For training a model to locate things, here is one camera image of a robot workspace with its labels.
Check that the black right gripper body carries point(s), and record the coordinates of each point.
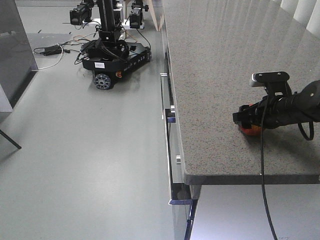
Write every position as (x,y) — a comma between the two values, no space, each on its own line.
(266,107)

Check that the red yellow apple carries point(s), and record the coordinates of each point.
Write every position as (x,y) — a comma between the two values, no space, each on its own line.
(251,130)

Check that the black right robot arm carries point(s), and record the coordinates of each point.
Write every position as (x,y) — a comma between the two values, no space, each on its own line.
(275,111)

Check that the grey speckled stone countertop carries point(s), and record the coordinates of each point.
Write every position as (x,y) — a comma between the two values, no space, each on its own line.
(214,48)

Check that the black wheeled mobile robot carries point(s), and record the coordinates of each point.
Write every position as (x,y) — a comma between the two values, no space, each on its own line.
(108,56)

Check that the dark grey cabinet panel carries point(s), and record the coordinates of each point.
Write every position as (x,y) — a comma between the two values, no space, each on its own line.
(17,62)

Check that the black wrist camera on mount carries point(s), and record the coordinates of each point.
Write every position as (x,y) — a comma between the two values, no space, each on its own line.
(273,82)

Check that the black power adapter with cables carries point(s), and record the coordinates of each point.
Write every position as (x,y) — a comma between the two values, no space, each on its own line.
(57,49)

